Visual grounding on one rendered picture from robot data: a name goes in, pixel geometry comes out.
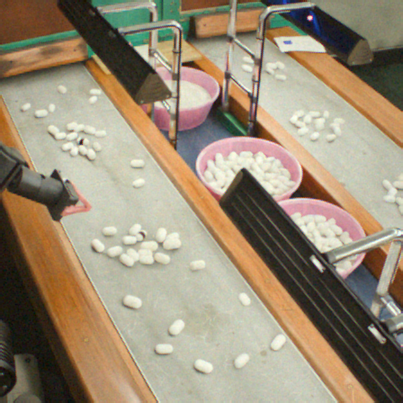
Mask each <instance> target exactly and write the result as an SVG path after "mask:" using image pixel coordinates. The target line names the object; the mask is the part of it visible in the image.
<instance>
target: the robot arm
mask: <svg viewBox="0 0 403 403"><path fill-rule="evenodd" d="M60 172H61V171H59V170H58V169H54V171H53V172H52V173H51V175H50V176H49V177H48V176H46V175H44V174H41V173H39V172H36V171H35V170H32V169H30V166H29V164H27V161H26V159H25V158H24V157H23V155H22V153H21V152H20V150H19V149H18V148H14V147H7V146H6V145H5V144H4V143H3V142H2V141H1V140H0V194H1V193H2V192H3V191H4V190H5V188H6V189H7V191H8V192H10V193H14V194H17V195H20V196H22V197H23V198H26V199H29V200H32V201H34V202H37V203H40V204H43V205H45V206H46V207H47V209H48V211H49V214H50V216H51V218H52V219H53V220H55V221H60V219H61V218H62V217H63V216H67V215H70V214H73V213H77V212H80V213H83V212H88V211H89V210H90V209H91V208H92V205H91V203H90V202H89V201H88V200H87V199H86V198H85V196H84V195H83V194H82V193H81V191H80V190H79V189H78V188H77V187H76V185H75V184H74V183H73V182H72V181H71V180H68V179H66V180H65V182H64V181H63V179H62V177H61V173H60ZM79 200H80V201H81V202H82V203H83V204H84V205H78V204H77V203H78V202H79Z"/></svg>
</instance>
